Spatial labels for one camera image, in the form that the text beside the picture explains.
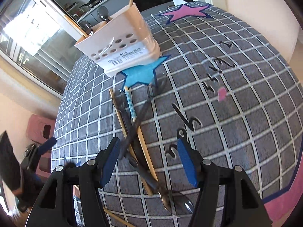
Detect blue dotted wooden chopstick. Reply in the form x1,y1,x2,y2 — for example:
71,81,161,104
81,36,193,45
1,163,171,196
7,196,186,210
124,86,158,181

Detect plain wooden chopstick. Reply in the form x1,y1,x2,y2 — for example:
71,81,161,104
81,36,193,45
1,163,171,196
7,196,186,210
109,88,154,196

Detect pink plastic stool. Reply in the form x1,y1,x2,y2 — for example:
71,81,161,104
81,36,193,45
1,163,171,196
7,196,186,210
25,114,55,177

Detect white plastic utensil holder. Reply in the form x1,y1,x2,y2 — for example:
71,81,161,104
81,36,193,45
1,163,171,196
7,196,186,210
75,3,161,77

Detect black wok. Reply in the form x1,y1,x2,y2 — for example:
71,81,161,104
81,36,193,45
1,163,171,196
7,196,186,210
80,0,102,8

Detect sliding glass door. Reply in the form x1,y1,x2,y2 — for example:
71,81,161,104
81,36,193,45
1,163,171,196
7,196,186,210
1,0,82,97

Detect long wooden chopstick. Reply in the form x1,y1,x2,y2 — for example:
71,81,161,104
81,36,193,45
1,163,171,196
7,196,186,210
103,208,136,227

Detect checkered star tablecloth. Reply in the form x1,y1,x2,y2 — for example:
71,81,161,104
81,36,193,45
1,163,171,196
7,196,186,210
51,2,302,226

